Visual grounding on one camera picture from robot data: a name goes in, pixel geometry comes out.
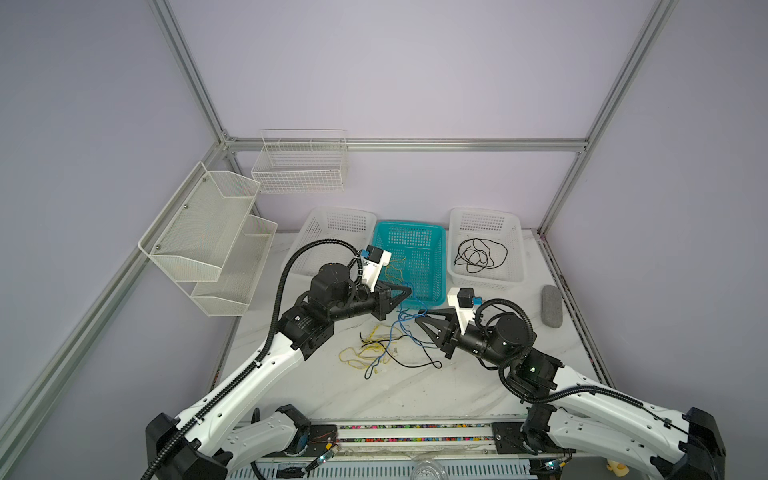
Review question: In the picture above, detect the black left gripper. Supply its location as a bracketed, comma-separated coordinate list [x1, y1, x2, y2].
[329, 280, 410, 323]

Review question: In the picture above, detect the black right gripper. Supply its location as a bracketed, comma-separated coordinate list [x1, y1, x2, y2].
[413, 308, 510, 369]

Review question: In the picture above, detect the yellow cable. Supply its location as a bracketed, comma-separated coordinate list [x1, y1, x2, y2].
[386, 257, 410, 288]

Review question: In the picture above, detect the cable bundle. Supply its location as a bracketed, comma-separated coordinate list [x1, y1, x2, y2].
[337, 320, 444, 380]

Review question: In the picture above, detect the blue cable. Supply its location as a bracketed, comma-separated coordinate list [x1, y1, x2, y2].
[363, 281, 439, 380]

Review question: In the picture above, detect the black cable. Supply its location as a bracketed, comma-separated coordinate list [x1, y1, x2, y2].
[453, 237, 510, 276]

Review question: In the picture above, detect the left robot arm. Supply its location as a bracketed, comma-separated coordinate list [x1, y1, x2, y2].
[142, 239, 412, 479]

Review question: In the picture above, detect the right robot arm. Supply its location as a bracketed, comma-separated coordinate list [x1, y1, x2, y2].
[416, 299, 726, 479]

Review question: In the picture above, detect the teal plastic basket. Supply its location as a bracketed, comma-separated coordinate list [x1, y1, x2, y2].
[371, 221, 447, 310]

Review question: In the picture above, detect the white plastic basket left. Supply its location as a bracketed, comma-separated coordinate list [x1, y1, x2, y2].
[280, 207, 379, 289]

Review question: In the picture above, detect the white plastic basket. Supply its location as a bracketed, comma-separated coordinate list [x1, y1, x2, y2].
[447, 208, 527, 290]
[280, 207, 379, 289]

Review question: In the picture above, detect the white plastic basket right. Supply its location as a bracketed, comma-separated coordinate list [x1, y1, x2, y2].
[447, 208, 527, 290]

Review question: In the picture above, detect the grey oval stone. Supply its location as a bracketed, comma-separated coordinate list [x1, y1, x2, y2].
[540, 285, 563, 329]

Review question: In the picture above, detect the small yellow figure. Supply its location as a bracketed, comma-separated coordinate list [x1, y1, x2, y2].
[606, 460, 630, 478]

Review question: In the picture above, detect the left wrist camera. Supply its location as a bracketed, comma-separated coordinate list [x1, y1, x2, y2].
[361, 245, 392, 292]

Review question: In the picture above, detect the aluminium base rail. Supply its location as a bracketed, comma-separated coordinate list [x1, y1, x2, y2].
[209, 413, 587, 479]

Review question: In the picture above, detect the white wire wall basket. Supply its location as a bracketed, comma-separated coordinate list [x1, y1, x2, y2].
[251, 129, 348, 194]

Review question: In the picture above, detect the white mesh wall shelf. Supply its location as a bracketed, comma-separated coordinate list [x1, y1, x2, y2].
[138, 163, 278, 317]

